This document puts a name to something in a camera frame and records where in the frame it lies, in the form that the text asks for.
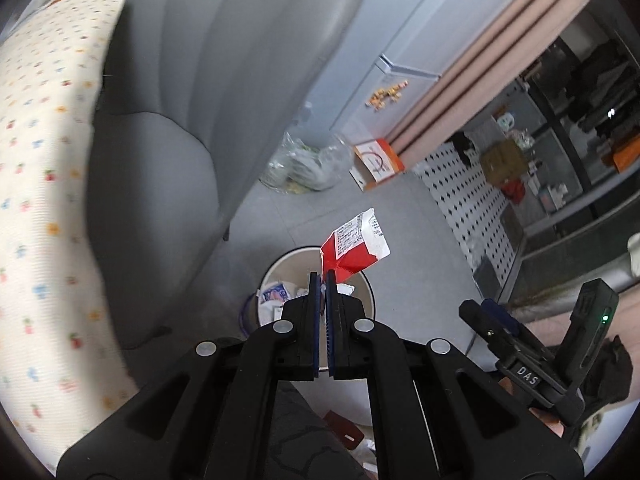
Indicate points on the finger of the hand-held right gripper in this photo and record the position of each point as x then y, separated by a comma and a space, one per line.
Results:
480, 320

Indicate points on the orange white box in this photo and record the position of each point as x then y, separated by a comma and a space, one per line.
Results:
377, 162

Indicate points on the person's right hand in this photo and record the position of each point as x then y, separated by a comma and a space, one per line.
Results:
550, 425

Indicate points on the red bag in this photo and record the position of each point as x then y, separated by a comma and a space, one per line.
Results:
514, 191

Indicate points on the white trash bin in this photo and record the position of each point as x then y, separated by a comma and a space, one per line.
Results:
287, 267

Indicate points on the large brown cardboard box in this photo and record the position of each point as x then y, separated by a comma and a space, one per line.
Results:
502, 162

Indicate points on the white refrigerator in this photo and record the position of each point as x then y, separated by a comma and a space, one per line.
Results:
400, 35

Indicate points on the translucent filled plastic bag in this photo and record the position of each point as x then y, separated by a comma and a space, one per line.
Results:
305, 165

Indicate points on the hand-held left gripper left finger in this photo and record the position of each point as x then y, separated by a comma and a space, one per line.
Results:
316, 320

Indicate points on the white pegboard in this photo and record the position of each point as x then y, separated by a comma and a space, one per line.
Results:
465, 200

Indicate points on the dark hanging clothes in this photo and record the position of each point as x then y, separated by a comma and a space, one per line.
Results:
605, 85

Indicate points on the pink curtain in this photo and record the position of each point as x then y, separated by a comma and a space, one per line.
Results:
475, 75

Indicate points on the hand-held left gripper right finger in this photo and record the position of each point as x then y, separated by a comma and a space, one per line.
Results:
330, 320

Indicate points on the grey chair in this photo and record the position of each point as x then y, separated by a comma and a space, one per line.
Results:
175, 160

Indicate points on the person's leg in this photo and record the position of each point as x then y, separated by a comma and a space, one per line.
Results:
300, 435

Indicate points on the red white flat packet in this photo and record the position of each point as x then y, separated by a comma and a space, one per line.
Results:
340, 425

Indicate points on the dark storage shelf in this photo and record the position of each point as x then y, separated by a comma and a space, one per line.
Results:
575, 185

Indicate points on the red white torn carton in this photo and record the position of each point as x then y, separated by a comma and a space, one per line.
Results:
350, 250

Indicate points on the cluster of small yellow magnets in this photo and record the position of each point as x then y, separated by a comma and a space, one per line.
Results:
385, 95

